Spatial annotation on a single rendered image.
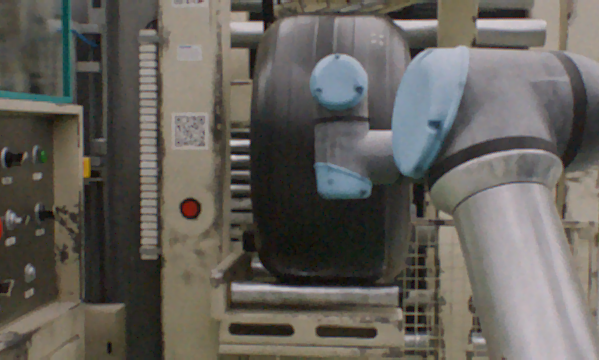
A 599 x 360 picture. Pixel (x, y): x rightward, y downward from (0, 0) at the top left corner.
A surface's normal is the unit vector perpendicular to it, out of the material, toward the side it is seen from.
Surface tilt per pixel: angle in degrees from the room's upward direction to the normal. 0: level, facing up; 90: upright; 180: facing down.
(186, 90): 90
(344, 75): 83
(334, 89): 83
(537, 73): 52
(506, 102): 58
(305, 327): 90
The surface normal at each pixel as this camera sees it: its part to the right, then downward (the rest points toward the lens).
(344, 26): -0.04, -0.80
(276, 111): -0.34, -0.23
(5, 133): 1.00, 0.00
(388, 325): -0.08, 0.05
